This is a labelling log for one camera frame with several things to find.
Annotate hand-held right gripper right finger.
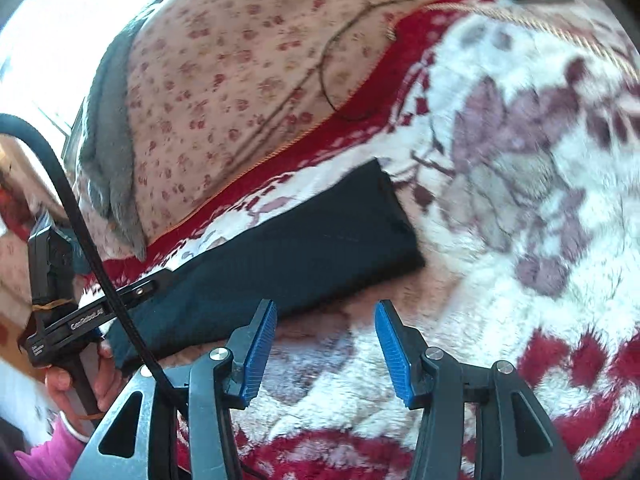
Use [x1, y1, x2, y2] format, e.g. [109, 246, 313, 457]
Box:
[374, 299, 581, 480]

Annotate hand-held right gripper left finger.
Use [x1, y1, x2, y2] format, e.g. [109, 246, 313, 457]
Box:
[73, 298, 278, 480]

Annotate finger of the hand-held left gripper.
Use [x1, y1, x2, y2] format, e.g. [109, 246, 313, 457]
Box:
[109, 269, 175, 313]

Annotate dark pants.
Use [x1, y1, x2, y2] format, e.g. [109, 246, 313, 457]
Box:
[107, 157, 427, 378]

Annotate grey cloth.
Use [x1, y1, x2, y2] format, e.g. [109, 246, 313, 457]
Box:
[77, 15, 151, 261]

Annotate red white floral blanket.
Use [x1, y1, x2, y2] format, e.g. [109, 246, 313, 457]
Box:
[82, 0, 640, 480]

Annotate pink floral bed sheet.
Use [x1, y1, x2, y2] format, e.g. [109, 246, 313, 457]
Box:
[82, 0, 441, 261]

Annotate black cable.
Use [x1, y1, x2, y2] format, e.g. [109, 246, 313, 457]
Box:
[0, 112, 191, 418]

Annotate thin dark cord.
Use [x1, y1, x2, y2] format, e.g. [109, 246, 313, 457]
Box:
[235, 0, 426, 161]

